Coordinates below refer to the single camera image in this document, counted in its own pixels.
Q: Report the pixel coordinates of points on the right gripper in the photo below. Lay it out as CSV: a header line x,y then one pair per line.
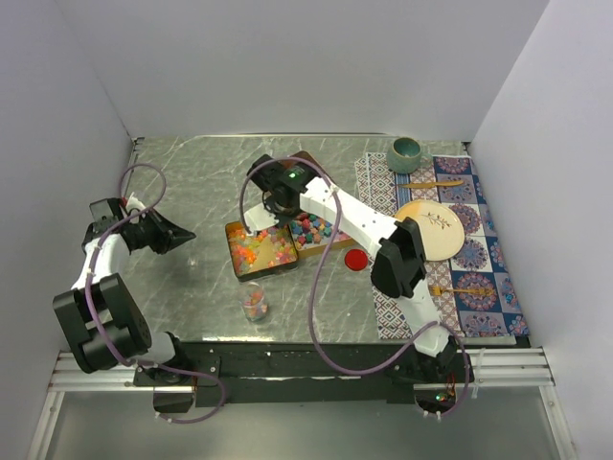
x,y
270,203

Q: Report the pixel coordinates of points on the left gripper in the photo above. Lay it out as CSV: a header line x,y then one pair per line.
x,y
168,234

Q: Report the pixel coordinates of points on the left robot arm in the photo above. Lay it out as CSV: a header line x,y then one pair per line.
x,y
99,317

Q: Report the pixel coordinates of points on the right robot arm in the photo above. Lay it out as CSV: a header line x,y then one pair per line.
x,y
295,185

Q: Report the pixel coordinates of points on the pastel star candy tin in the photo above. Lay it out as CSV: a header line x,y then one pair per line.
x,y
311,235

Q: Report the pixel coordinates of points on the translucent star candy tin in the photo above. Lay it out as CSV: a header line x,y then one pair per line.
x,y
270,252

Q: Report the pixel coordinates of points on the lollipop tin box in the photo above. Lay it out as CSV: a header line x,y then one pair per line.
x,y
293,159

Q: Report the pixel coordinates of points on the red jar lid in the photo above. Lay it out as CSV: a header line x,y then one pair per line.
x,y
356,259

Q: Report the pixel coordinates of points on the glass jar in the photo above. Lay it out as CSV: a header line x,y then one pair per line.
x,y
252,301

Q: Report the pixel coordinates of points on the teal ceramic mug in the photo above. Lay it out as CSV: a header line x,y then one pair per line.
x,y
406,155

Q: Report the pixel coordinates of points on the yellow cream plate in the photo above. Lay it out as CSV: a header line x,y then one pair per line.
x,y
442,232

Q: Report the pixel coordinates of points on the gold fork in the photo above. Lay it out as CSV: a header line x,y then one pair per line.
x,y
439,291

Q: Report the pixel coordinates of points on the patterned placemat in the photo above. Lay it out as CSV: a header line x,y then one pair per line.
x,y
465,265

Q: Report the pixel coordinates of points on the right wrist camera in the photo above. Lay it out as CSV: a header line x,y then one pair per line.
x,y
257,219

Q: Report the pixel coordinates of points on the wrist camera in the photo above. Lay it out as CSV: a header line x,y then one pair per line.
x,y
133,204
257,219

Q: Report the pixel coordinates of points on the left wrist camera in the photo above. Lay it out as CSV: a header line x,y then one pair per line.
x,y
133,204

